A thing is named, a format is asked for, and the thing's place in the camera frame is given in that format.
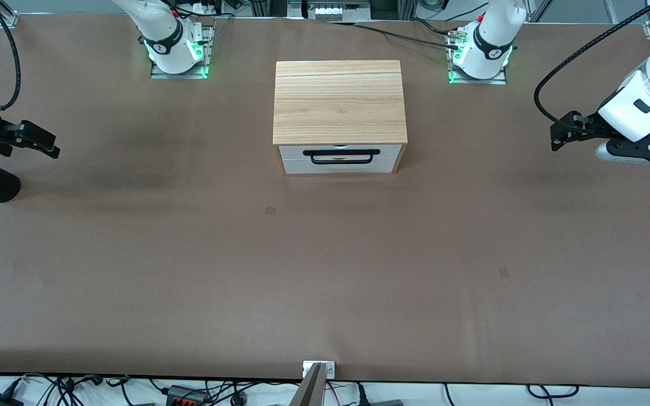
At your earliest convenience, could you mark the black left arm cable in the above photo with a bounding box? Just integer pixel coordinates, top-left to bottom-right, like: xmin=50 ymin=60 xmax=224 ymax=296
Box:
xmin=534 ymin=0 xmax=650 ymax=128

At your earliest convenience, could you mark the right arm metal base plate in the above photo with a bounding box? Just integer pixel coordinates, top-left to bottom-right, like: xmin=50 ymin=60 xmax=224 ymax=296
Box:
xmin=150 ymin=25 xmax=216 ymax=80

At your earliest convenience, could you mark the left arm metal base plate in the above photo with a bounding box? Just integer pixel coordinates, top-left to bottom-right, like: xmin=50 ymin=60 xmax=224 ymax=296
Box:
xmin=447 ymin=27 xmax=508 ymax=86

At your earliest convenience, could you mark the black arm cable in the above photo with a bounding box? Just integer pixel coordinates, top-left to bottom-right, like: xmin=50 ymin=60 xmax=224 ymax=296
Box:
xmin=534 ymin=0 xmax=650 ymax=128
xmin=0 ymin=0 xmax=21 ymax=111

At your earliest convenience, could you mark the light wooden drawer cabinet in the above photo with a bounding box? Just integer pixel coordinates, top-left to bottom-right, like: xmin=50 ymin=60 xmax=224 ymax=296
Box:
xmin=273 ymin=60 xmax=409 ymax=175

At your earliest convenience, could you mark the black box with red connectors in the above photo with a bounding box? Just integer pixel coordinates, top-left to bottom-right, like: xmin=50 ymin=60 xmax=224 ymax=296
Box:
xmin=165 ymin=385 xmax=209 ymax=406

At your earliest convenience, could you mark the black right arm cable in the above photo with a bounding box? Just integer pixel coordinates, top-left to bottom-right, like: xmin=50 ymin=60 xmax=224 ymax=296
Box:
xmin=0 ymin=0 xmax=21 ymax=111

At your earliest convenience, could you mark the brown angled bar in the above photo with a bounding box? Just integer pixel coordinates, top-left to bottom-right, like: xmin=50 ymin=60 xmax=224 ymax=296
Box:
xmin=289 ymin=363 xmax=327 ymax=406

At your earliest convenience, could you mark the small metal table bracket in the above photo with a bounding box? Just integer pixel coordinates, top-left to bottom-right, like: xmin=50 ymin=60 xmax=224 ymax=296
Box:
xmin=302 ymin=361 xmax=336 ymax=379

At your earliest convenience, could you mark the black looped floor cable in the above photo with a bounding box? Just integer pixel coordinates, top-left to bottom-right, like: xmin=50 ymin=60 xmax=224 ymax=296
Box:
xmin=526 ymin=383 xmax=580 ymax=399

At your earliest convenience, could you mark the grey power strip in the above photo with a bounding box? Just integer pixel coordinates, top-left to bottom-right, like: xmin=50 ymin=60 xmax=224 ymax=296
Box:
xmin=306 ymin=1 xmax=372 ymax=22

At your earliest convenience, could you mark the wooden drawer with white front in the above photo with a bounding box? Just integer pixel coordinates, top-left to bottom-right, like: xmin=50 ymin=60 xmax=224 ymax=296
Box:
xmin=278 ymin=144 xmax=403 ymax=162

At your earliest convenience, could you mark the long black table cable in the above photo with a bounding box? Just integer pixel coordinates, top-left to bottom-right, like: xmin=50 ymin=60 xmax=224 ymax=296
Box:
xmin=330 ymin=21 xmax=464 ymax=50

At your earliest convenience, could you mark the black metal drawer handle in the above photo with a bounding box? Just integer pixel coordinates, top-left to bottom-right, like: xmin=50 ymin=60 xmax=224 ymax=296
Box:
xmin=303 ymin=148 xmax=381 ymax=166

